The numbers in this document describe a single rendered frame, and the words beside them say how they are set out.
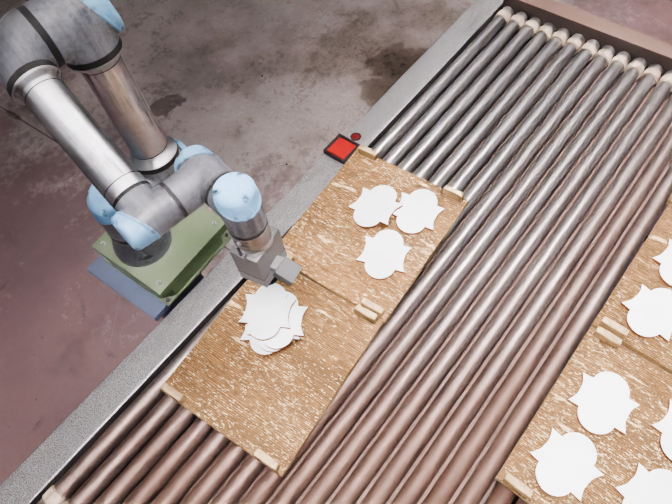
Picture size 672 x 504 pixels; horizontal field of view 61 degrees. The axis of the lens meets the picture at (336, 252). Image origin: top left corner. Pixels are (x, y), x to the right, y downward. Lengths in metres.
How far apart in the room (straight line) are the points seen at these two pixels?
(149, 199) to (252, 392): 0.53
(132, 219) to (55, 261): 1.94
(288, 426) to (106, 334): 1.48
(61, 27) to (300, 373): 0.84
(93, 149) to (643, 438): 1.20
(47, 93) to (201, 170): 0.29
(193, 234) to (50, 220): 1.62
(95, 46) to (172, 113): 2.08
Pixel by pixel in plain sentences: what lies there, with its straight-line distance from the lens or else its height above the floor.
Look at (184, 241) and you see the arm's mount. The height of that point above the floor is 0.95.
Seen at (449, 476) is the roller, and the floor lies 0.92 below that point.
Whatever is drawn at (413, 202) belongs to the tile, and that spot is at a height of 0.94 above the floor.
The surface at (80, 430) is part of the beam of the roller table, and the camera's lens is 1.47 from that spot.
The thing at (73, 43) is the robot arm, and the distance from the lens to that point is 1.19.
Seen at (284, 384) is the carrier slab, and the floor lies 0.94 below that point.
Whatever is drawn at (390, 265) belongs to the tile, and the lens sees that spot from 1.41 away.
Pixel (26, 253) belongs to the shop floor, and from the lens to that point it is 3.04.
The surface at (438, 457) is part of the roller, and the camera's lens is 1.29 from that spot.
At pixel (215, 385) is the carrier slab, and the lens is 1.36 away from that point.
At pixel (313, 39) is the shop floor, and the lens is 3.48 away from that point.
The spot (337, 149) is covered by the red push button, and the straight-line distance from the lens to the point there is 1.65.
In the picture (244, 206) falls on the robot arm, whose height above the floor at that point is 1.42.
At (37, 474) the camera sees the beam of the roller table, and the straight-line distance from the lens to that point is 1.49.
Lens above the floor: 2.18
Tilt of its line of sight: 59 degrees down
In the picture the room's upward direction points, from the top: 10 degrees counter-clockwise
